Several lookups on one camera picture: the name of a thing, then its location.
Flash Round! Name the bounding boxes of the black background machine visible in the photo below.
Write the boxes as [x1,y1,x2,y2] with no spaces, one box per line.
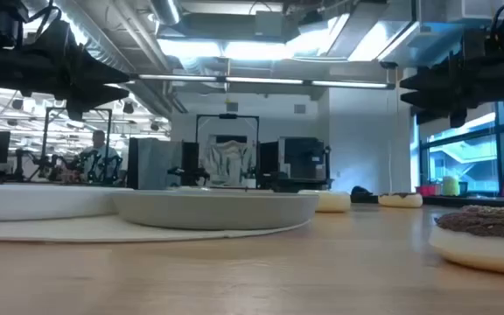
[259,136,334,193]

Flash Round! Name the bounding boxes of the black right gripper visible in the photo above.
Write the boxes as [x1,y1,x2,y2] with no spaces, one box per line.
[399,41,504,130]

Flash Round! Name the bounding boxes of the grey cabinet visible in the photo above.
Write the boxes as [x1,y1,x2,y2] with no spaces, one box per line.
[127,137,200,191]

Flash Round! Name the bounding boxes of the black frame clamp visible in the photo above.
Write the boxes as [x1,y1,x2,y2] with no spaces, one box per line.
[350,185,380,205]

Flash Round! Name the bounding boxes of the large white round plate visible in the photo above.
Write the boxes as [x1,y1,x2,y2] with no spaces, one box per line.
[0,213,311,243]

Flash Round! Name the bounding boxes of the pink container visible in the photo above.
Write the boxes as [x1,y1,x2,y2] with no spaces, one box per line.
[415,184,441,197]

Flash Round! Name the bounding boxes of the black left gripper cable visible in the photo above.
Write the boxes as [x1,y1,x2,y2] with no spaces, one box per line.
[15,0,63,47]

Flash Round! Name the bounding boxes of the person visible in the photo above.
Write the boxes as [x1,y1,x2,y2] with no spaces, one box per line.
[76,129,122,183]

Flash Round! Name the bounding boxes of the hanging pale cloth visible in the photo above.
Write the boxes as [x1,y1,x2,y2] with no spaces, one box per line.
[202,139,256,188]

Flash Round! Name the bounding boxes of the small chocolate donut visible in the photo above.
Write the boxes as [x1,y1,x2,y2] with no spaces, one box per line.
[428,209,504,276]

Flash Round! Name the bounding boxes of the ceiling light strip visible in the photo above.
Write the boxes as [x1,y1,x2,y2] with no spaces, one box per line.
[311,80,389,89]
[137,73,218,82]
[225,76,305,86]

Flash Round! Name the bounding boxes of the white glazed donut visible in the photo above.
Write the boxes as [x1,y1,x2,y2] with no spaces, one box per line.
[297,189,352,214]

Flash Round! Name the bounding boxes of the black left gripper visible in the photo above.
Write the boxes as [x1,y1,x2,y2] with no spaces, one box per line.
[0,19,130,122]

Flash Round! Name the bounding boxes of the yellow-green container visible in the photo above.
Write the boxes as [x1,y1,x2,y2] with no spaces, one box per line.
[442,176,461,197]

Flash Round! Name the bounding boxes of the grey plate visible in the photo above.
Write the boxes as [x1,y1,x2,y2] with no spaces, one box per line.
[110,188,320,231]

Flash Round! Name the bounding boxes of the small brown sprinkled donut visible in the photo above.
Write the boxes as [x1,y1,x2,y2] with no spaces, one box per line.
[460,204,504,219]

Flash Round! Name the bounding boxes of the chocolate donut with white drizzle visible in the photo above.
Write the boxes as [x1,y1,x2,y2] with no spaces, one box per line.
[377,192,424,209]

